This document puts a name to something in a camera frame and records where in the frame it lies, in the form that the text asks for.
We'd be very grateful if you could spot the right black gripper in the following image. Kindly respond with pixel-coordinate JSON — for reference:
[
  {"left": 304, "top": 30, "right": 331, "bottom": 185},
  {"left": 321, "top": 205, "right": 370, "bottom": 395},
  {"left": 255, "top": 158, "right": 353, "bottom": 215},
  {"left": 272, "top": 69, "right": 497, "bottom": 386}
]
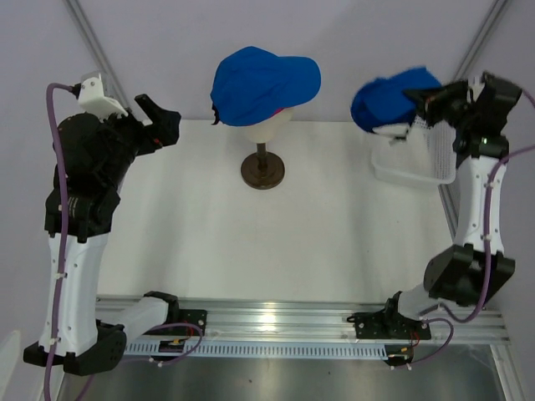
[{"left": 401, "top": 77, "right": 479, "bottom": 131}]

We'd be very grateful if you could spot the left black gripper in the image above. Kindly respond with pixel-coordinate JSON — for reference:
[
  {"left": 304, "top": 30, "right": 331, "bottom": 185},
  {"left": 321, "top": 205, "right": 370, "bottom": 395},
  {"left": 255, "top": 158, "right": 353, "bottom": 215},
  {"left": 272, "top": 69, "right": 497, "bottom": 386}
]
[{"left": 90, "top": 94, "right": 179, "bottom": 188}]

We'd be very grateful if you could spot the blue baseball cap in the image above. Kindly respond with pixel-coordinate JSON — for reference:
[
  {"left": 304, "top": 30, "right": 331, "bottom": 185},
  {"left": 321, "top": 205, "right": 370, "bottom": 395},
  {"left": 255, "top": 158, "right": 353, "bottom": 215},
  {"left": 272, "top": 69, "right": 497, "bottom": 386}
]
[
  {"left": 210, "top": 46, "right": 322, "bottom": 127},
  {"left": 350, "top": 66, "right": 441, "bottom": 134}
]

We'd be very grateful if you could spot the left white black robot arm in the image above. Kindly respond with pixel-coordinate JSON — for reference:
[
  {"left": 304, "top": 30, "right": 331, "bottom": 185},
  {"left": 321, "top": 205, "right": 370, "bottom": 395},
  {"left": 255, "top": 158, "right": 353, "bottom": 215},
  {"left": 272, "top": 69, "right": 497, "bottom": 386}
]
[{"left": 23, "top": 94, "right": 181, "bottom": 376}]

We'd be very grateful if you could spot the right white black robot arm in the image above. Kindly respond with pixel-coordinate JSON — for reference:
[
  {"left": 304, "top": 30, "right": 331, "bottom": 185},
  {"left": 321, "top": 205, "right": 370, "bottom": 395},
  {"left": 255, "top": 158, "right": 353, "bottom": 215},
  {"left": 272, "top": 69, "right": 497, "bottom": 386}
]
[{"left": 380, "top": 71, "right": 522, "bottom": 338}]

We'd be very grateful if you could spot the white perforated plastic basket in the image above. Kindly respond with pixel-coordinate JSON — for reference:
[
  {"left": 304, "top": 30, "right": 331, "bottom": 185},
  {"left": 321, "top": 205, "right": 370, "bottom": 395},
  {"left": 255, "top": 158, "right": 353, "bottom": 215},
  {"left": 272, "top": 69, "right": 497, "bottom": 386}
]
[{"left": 371, "top": 117, "right": 456, "bottom": 189}]

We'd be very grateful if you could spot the right corner aluminium profile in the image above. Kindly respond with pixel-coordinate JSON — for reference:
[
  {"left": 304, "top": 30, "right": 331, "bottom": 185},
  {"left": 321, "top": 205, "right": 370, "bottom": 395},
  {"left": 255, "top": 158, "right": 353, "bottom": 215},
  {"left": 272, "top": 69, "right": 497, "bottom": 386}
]
[{"left": 451, "top": 0, "right": 513, "bottom": 81}]

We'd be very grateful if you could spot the corner aluminium profile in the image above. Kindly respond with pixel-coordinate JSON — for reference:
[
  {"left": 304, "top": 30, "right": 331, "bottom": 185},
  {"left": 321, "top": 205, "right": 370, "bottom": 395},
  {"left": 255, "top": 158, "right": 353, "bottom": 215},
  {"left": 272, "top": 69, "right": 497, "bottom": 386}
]
[
  {"left": 62, "top": 0, "right": 131, "bottom": 108},
  {"left": 451, "top": 0, "right": 513, "bottom": 81}
]

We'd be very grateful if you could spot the cream mannequin head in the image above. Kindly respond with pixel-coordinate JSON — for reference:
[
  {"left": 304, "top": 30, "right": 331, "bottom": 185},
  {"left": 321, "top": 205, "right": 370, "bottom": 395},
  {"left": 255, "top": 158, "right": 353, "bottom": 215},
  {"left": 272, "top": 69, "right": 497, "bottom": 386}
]
[{"left": 243, "top": 108, "right": 294, "bottom": 145}]

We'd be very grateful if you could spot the left corner aluminium profile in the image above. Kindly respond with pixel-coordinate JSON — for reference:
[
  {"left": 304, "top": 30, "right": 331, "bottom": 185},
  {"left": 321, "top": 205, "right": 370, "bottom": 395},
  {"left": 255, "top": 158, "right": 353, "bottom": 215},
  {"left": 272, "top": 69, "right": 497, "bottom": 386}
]
[{"left": 62, "top": 0, "right": 131, "bottom": 108}]

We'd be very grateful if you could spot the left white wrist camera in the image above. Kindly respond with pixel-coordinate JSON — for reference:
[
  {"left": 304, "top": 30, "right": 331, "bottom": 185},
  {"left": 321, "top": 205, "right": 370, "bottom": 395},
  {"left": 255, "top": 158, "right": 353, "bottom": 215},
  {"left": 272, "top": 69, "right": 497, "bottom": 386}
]
[{"left": 78, "top": 71, "right": 128, "bottom": 120}]

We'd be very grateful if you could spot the aluminium extrusion rail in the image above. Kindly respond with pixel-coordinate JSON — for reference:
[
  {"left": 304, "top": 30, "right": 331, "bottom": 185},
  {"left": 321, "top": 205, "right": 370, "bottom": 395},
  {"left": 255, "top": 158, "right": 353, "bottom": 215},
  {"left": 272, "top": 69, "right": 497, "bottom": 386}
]
[{"left": 96, "top": 295, "right": 511, "bottom": 345}]

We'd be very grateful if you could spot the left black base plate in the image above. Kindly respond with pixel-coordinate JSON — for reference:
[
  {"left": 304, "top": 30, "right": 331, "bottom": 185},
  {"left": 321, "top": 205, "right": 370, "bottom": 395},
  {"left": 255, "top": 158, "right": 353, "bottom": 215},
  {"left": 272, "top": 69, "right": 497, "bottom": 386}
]
[{"left": 170, "top": 309, "right": 208, "bottom": 337}]

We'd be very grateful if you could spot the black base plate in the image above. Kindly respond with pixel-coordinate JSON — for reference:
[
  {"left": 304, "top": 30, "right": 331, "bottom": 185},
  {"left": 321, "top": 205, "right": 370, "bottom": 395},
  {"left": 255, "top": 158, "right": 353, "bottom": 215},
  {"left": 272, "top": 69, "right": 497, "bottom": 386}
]
[
  {"left": 170, "top": 309, "right": 208, "bottom": 337},
  {"left": 346, "top": 310, "right": 431, "bottom": 340}
]

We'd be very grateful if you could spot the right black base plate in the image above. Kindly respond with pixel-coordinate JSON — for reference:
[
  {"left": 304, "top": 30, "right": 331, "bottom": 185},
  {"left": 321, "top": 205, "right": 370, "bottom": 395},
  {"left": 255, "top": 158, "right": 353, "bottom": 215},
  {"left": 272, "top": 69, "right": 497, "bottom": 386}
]
[{"left": 346, "top": 310, "right": 431, "bottom": 340}]

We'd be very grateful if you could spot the white slotted cable duct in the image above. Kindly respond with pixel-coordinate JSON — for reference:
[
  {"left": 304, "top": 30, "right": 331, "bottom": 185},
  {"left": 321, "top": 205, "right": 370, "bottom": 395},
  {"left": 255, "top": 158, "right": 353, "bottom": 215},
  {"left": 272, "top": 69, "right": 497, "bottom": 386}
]
[{"left": 125, "top": 339, "right": 387, "bottom": 361}]

